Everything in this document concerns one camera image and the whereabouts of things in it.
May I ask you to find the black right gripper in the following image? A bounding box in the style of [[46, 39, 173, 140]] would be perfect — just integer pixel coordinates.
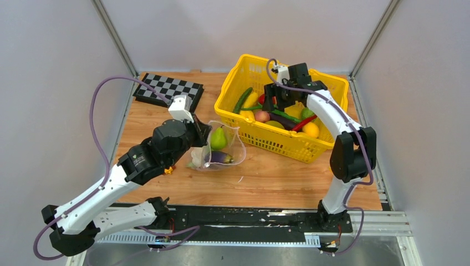
[[262, 80, 295, 112]]

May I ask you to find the white green toy cauliflower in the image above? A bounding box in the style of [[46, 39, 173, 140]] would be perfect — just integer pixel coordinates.
[[186, 147, 205, 170]]

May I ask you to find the green toy pear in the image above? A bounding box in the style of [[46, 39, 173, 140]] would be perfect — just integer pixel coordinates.
[[210, 126, 228, 150]]

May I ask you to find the purple toy eggplant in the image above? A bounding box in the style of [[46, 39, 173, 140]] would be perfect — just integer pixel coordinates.
[[210, 150, 234, 164]]

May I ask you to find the yellow plastic basket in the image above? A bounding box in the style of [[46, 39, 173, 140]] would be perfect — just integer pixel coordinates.
[[214, 54, 335, 163]]

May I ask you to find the clear zip top bag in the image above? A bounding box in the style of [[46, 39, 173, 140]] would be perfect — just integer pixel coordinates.
[[186, 120, 247, 171]]

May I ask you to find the red toy chili pepper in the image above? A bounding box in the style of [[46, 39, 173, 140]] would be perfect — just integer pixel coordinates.
[[292, 115, 317, 132]]

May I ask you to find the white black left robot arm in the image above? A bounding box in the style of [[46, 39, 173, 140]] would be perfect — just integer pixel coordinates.
[[42, 115, 212, 257]]

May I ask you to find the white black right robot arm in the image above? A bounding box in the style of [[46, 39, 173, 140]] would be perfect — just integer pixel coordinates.
[[263, 80, 376, 232]]

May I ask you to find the green toy pea pod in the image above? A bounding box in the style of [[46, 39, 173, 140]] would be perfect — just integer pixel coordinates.
[[241, 105, 301, 124]]

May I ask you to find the yellow toy corn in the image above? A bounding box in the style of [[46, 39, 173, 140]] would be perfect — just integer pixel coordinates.
[[242, 91, 259, 109]]

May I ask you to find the yellow toy bell pepper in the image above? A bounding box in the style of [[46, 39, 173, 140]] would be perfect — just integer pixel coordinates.
[[239, 110, 256, 123]]

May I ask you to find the green toy cucumber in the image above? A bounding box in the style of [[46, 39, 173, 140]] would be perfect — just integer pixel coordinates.
[[233, 87, 253, 114]]

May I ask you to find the long dark purple eggplant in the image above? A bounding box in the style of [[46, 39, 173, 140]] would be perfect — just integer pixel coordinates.
[[269, 112, 298, 131]]

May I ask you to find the yellow red toy block car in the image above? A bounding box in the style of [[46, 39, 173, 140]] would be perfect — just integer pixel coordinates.
[[164, 167, 175, 175]]

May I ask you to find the black white checkerboard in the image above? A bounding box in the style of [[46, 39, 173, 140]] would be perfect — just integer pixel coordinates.
[[133, 73, 204, 112]]

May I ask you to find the yellow toy lemon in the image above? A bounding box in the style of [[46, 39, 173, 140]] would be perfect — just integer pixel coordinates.
[[302, 122, 320, 139]]

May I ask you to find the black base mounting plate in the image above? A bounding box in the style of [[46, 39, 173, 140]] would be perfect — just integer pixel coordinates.
[[147, 205, 353, 243]]

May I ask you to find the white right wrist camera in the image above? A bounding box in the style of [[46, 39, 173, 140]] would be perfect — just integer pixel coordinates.
[[271, 63, 312, 86]]

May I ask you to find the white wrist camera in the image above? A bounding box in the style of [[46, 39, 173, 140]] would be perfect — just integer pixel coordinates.
[[271, 63, 312, 86], [168, 95, 194, 123]]

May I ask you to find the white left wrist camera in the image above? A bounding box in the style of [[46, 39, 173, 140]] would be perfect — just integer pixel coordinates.
[[168, 95, 194, 123]]

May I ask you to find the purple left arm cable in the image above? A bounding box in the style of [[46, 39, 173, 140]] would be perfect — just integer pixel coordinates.
[[33, 75, 201, 266]]

